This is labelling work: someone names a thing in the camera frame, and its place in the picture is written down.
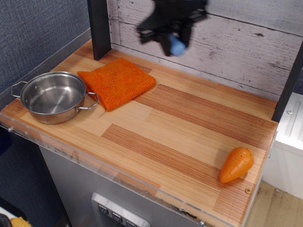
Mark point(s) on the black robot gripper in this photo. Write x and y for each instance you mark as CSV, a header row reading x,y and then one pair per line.
x,y
172,16

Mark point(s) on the blue and grey toy spoon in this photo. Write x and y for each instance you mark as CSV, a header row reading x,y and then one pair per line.
x,y
177,47

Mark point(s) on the orange knitted rag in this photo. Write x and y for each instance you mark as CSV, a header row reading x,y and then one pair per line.
x,y
117,83

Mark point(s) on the stainless steel pot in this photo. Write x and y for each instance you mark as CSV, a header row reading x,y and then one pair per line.
x,y
54,97

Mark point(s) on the orange toy carrot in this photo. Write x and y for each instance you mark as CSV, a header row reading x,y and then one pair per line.
x,y
239,161

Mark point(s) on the white ribbed side box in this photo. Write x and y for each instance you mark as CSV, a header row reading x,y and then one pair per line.
x,y
284,167

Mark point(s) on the silver toy fridge cabinet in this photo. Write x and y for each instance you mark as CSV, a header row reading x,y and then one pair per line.
x,y
162,197

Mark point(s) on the silver dispenser button panel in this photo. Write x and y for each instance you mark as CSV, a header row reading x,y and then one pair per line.
x,y
110,214

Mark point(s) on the yellow object at corner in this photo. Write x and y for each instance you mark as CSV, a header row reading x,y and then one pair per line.
x,y
19,222

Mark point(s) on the dark left shelf post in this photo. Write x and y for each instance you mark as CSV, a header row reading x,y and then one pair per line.
x,y
99,27

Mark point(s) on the dark shelf post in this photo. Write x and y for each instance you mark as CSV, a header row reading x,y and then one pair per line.
x,y
99,27
289,86

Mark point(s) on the dark right shelf post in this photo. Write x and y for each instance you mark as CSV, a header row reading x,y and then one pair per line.
x,y
289,86

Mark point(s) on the clear acrylic guard rail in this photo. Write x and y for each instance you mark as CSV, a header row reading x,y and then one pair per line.
x,y
187,153

